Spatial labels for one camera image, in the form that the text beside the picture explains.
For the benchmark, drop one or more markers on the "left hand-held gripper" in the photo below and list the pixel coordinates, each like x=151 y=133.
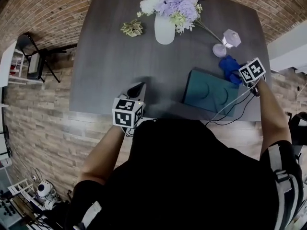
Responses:
x=127 y=114

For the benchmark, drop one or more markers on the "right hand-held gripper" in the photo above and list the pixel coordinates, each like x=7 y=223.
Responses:
x=251 y=72

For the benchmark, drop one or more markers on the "blue cloth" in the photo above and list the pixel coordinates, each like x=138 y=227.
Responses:
x=231 y=69

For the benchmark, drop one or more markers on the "teal box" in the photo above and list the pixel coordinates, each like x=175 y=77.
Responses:
x=211 y=93

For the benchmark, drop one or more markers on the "person's right forearm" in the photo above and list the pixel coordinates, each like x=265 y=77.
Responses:
x=273 y=118

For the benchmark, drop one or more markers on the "person's left forearm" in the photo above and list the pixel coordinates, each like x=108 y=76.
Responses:
x=100 y=153

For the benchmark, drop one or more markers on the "white lantern lamp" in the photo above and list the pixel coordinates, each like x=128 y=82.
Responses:
x=227 y=41

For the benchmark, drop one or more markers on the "person's black shirt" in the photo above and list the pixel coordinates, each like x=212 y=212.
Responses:
x=182 y=176

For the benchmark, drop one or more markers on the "small green succulent plant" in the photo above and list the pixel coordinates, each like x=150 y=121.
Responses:
x=132 y=27

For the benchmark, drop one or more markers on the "white vase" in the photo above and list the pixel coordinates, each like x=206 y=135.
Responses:
x=164 y=29

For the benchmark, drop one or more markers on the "black folding chair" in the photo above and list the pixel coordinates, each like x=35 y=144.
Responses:
x=38 y=59

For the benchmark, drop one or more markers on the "purple and white flower bouquet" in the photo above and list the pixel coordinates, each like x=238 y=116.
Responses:
x=168 y=3

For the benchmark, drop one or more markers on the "white round robot toy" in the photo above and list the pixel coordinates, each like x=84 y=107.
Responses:
x=45 y=191

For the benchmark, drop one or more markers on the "white shelf rack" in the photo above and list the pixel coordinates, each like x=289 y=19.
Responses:
x=16 y=63

